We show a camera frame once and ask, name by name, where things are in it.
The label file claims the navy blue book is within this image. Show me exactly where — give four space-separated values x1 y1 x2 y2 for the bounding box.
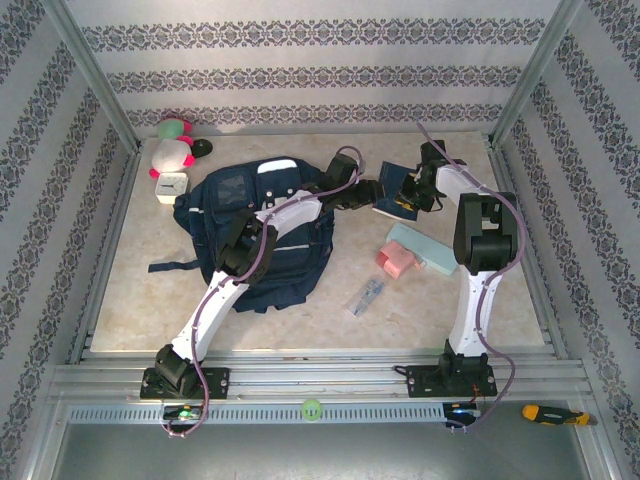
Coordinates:
371 160 422 222

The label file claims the light blue pencil case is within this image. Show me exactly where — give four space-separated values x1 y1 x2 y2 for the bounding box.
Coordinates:
387 222 459 276

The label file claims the clear plastic compass pack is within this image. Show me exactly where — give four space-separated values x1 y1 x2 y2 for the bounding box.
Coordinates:
346 277 388 319

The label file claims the navy blue student backpack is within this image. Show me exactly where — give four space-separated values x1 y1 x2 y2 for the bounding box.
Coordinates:
148 157 336 315

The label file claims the white square alarm clock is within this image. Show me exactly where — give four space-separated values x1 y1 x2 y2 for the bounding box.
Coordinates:
154 171 191 206

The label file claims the white pink green plush toy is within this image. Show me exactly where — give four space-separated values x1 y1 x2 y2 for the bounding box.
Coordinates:
148 116 197 180

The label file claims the small circuit board green light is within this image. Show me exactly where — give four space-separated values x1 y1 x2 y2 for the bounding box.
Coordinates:
163 405 205 421
444 402 482 419

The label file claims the yellow black screwdriver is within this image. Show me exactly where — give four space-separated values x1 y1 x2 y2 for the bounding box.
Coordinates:
522 403 599 427

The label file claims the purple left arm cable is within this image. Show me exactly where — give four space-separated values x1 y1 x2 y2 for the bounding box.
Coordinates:
159 144 366 440

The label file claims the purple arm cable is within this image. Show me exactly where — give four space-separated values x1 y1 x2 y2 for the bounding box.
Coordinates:
414 119 526 435
159 144 366 440

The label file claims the aluminium frame post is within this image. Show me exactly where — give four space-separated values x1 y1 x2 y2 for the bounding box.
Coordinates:
487 0 601 151
38 0 146 154

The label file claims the aluminium side rail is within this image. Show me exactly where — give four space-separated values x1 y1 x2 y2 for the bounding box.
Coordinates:
67 147 144 364
487 144 569 361

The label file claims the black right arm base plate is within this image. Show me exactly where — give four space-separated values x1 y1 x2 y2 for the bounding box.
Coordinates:
404 364 498 399

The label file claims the aluminium mounting rail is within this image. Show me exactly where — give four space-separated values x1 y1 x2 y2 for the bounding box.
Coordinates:
47 348 594 404

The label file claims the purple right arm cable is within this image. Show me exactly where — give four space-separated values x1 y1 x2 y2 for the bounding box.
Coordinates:
414 119 526 435

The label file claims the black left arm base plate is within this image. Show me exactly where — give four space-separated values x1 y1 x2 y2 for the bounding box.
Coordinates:
139 367 231 400

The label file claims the slotted grey cable duct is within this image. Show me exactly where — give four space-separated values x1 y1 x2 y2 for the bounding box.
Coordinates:
67 402 447 426

